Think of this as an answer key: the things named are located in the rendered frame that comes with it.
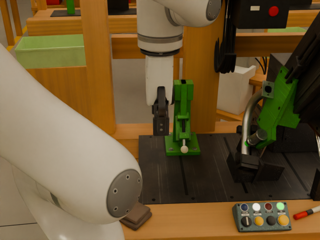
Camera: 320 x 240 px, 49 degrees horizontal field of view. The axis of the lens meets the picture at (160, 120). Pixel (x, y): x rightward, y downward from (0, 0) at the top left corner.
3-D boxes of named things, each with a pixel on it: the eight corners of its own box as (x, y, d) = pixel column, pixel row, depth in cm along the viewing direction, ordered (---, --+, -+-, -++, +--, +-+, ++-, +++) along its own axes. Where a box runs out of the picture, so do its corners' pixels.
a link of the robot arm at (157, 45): (137, 26, 69) (137, 41, 70) (136, 38, 61) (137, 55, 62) (180, 25, 69) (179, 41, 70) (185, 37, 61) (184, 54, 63)
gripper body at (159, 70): (140, 36, 70) (141, 88, 75) (139, 51, 61) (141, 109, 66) (177, 35, 70) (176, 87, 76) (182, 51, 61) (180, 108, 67)
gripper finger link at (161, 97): (157, 75, 68) (157, 100, 70) (158, 93, 61) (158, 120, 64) (163, 74, 68) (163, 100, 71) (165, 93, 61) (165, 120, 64)
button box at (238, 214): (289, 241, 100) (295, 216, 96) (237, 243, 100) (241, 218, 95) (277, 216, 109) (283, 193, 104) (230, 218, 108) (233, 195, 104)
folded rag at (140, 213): (153, 215, 104) (153, 208, 103) (135, 232, 99) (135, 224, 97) (127, 202, 110) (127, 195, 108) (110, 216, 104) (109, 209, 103)
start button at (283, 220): (288, 225, 99) (290, 225, 97) (278, 225, 98) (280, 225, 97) (286, 215, 100) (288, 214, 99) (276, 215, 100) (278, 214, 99)
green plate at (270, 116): (289, 143, 112) (320, 85, 102) (266, 138, 111) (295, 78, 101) (277, 126, 122) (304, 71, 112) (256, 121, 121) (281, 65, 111)
